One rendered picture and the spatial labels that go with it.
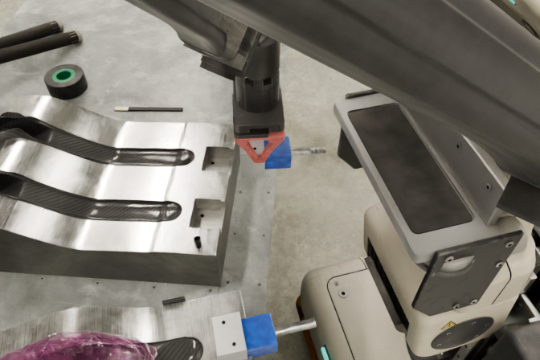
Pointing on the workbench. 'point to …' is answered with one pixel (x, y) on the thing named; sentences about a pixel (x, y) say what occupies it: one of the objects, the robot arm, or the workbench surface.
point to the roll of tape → (66, 81)
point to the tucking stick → (149, 108)
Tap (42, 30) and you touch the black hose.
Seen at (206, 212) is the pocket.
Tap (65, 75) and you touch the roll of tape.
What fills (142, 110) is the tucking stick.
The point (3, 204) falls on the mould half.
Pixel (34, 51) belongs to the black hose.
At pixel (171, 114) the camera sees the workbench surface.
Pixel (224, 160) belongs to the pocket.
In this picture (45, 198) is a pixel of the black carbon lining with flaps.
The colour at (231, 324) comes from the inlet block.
